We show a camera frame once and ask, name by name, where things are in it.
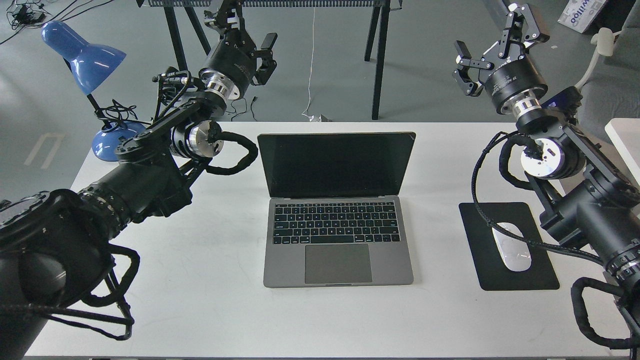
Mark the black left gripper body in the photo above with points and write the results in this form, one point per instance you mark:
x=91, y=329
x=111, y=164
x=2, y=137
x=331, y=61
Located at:
x=232, y=67

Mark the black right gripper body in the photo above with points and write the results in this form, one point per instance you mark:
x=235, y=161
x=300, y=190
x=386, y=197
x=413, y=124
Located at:
x=511, y=79

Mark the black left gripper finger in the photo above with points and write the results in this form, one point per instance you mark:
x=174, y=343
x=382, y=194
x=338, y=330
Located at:
x=266, y=56
x=224, y=16

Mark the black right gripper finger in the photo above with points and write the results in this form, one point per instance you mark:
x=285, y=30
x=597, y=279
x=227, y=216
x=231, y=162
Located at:
x=471, y=73
x=520, y=30

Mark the grey laptop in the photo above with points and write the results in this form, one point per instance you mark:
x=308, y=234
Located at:
x=335, y=216

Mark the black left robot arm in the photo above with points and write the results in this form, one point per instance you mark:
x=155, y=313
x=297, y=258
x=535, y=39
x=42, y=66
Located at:
x=58, y=262

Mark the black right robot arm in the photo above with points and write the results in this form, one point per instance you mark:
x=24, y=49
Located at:
x=588, y=202

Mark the white cardboard box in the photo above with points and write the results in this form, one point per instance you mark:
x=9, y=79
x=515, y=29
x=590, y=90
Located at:
x=578, y=15

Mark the black metal rack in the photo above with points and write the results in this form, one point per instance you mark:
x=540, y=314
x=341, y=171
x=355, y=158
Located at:
x=209, y=39

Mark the grey office chair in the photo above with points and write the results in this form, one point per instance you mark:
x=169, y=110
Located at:
x=612, y=90

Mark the white side table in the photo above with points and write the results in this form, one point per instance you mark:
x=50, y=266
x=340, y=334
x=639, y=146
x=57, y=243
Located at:
x=625, y=136

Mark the blue desk lamp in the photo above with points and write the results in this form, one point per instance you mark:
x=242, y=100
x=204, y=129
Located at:
x=91, y=64

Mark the white computer mouse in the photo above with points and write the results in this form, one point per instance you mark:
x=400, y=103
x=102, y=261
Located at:
x=514, y=253

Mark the black mouse pad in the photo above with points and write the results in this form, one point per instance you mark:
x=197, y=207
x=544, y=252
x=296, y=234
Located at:
x=492, y=275

